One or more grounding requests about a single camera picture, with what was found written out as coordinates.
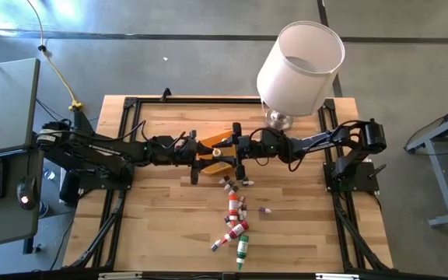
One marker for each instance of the large dark red coloring bottle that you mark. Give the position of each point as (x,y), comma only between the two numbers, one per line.
(239,228)

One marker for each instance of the black aluminium table frame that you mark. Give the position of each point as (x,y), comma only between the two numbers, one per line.
(208,100)

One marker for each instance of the grey computer desk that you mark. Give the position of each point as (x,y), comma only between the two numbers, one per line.
(6,97)

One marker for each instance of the large green coloring bottle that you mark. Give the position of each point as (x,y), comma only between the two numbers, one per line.
(242,249)

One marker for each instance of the black computer mouse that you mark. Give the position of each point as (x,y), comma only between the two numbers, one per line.
(26,190)

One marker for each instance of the small black clamp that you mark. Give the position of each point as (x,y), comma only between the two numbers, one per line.
(166,94)

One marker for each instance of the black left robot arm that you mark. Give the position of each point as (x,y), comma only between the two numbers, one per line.
(103,149)

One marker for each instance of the silver metal bracket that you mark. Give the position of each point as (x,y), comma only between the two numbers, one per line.
(337,277)
(121,276)

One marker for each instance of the small dark red coloring bottle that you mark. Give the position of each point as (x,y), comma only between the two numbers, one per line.
(226,179)

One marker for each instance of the yellow plastic bin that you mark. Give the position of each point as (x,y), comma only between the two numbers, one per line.
(216,170)

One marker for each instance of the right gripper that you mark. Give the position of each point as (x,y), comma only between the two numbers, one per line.
(249,148)

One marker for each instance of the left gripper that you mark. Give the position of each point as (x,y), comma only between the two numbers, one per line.
(187,151)

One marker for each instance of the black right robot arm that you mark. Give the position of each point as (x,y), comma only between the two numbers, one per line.
(325,142)

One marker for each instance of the white shade silver table lamp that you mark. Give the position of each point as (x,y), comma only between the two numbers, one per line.
(298,78)

